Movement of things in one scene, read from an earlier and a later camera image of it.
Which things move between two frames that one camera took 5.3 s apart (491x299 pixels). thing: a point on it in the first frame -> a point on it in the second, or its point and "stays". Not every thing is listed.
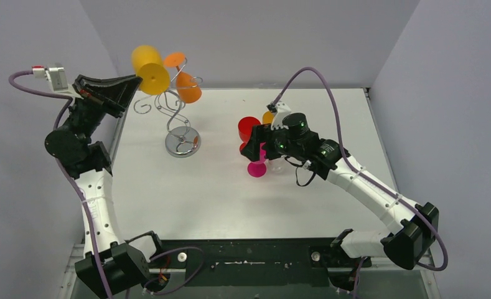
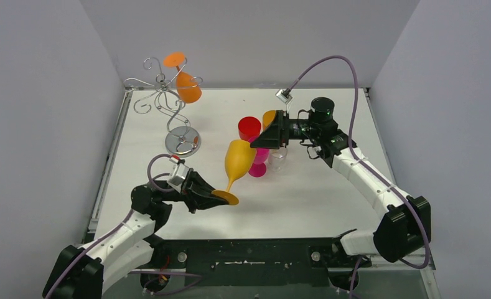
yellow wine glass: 267,117 stays
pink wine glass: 258,168 stays
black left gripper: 98,96 -> 191,188
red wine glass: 245,128 stays
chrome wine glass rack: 182,141 stays
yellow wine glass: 148,65 -> 240,157
